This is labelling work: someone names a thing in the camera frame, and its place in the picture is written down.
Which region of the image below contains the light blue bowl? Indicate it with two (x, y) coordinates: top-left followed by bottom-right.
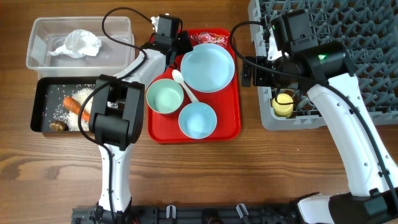
(178, 102), (218, 139)

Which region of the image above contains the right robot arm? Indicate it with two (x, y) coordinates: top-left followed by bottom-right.
(242, 10), (397, 223)

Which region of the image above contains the red candy wrapper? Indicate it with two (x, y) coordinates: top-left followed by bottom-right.
(191, 32), (228, 48)

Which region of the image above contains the black tray bin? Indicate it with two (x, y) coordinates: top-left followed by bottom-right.
(30, 76), (121, 133)

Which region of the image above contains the brown food scrap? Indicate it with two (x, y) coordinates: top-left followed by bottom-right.
(49, 121), (68, 132)

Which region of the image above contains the white spoon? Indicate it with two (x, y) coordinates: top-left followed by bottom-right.
(172, 70), (199, 103)

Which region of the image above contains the white napkin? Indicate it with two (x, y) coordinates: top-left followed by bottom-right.
(49, 29), (102, 58)

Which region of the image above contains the orange carrot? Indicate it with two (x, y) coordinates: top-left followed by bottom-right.
(63, 96), (90, 122)

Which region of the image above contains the clear plastic bin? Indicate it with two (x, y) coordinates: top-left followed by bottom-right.
(26, 17), (134, 79)

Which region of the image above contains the white rice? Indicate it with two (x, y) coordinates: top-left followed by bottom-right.
(46, 85), (119, 131)

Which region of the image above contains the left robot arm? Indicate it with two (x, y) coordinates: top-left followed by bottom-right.
(89, 31), (193, 223)

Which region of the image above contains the green bowl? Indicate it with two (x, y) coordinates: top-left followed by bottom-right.
(146, 78), (184, 114)

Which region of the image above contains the yellow cup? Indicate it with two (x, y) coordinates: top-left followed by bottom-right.
(271, 93), (294, 118)

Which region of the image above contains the light blue plate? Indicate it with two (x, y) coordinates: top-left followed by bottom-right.
(180, 44), (235, 93)

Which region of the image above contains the grey dishwasher rack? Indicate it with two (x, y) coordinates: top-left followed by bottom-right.
(248, 0), (397, 131)

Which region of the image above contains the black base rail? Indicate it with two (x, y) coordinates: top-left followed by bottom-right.
(71, 203), (305, 224)

